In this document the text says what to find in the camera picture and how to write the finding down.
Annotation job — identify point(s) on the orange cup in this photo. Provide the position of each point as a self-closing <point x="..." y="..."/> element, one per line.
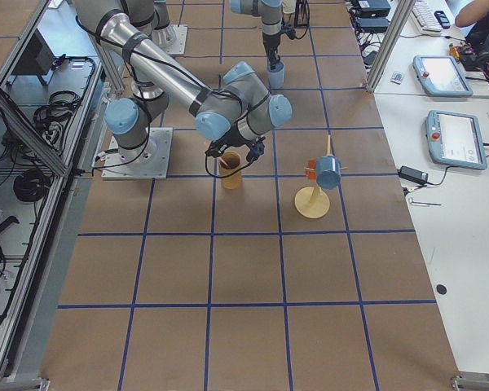
<point x="310" y="169"/>

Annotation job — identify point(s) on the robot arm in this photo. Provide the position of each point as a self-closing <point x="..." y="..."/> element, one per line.
<point x="271" y="16"/>
<point x="238" y="115"/>

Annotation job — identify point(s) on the black power adapter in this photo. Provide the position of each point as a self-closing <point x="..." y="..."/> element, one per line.
<point x="413" y="175"/>

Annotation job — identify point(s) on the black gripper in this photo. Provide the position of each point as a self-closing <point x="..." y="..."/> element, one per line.
<point x="233" y="142"/>
<point x="270" y="42"/>

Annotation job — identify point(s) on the black wire mug rack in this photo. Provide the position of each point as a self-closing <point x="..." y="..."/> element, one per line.
<point x="297" y="12"/>

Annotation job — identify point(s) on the light blue cup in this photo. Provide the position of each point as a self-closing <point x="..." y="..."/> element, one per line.
<point x="276" y="77"/>

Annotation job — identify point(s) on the teach pendant near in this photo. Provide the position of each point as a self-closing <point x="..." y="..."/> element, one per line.
<point x="455" y="139"/>

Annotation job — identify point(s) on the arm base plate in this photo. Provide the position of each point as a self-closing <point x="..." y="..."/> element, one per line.
<point x="151" y="160"/>
<point x="174" y="39"/>

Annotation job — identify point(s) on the teach pendant far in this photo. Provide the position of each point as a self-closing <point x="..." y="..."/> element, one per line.
<point x="440" y="76"/>

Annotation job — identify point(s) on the wooden mug tree stand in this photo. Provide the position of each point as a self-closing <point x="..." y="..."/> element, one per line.
<point x="313" y="202"/>

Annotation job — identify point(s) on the pink chopstick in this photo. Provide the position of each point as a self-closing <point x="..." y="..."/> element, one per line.
<point x="220" y="159"/>

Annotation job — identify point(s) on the blue cup on stand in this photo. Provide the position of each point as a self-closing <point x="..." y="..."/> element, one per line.
<point x="328" y="172"/>

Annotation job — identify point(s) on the teach pendant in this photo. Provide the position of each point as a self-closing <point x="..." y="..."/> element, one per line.
<point x="440" y="76"/>
<point x="455" y="139"/>

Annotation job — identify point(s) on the bamboo cylinder holder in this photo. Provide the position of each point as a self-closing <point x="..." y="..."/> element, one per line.
<point x="231" y="178"/>

